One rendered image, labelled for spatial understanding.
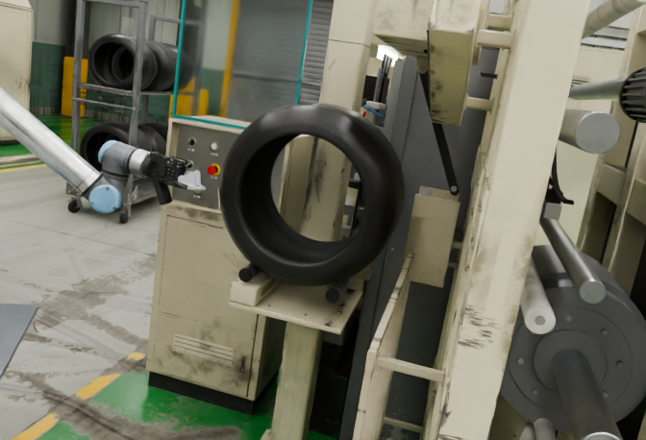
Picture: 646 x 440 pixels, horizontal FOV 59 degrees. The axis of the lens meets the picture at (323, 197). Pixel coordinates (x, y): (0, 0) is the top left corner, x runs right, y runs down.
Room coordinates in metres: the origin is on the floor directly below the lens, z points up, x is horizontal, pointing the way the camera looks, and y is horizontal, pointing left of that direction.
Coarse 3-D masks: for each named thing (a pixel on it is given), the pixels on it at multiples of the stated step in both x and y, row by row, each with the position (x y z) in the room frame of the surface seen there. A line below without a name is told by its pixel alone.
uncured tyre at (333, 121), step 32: (256, 128) 1.68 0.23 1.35; (288, 128) 1.65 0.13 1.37; (320, 128) 1.63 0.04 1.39; (352, 128) 1.63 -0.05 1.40; (256, 160) 1.93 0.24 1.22; (352, 160) 1.60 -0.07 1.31; (384, 160) 1.62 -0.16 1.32; (224, 192) 1.69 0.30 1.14; (256, 192) 1.94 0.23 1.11; (384, 192) 1.59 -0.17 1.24; (256, 224) 1.90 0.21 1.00; (384, 224) 1.60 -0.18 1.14; (256, 256) 1.66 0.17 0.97; (288, 256) 1.87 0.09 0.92; (320, 256) 1.88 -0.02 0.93; (352, 256) 1.59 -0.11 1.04
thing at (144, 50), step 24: (96, 0) 4.95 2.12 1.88; (120, 0) 4.91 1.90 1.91; (144, 24) 4.90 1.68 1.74; (96, 48) 5.06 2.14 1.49; (120, 48) 5.47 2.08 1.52; (144, 48) 5.09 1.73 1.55; (168, 48) 5.82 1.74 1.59; (96, 72) 5.06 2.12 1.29; (120, 72) 5.46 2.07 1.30; (144, 72) 5.02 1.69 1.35; (168, 72) 5.44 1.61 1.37; (72, 96) 4.98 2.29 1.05; (144, 96) 6.21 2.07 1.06; (72, 120) 4.99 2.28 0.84; (144, 120) 6.20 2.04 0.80; (72, 144) 4.98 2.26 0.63; (96, 144) 5.34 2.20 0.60; (144, 144) 5.10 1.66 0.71; (96, 168) 5.03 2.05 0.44; (72, 192) 4.97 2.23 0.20; (144, 192) 5.35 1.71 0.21; (120, 216) 4.88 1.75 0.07
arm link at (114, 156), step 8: (104, 144) 1.87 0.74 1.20; (112, 144) 1.87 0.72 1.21; (120, 144) 1.88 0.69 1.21; (104, 152) 1.86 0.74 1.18; (112, 152) 1.85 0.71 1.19; (120, 152) 1.85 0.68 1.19; (128, 152) 1.85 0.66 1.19; (104, 160) 1.86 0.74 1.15; (112, 160) 1.85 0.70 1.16; (120, 160) 1.84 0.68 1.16; (128, 160) 1.84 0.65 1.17; (104, 168) 1.85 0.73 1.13; (112, 168) 1.85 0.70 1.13; (120, 168) 1.85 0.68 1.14; (128, 168) 1.84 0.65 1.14
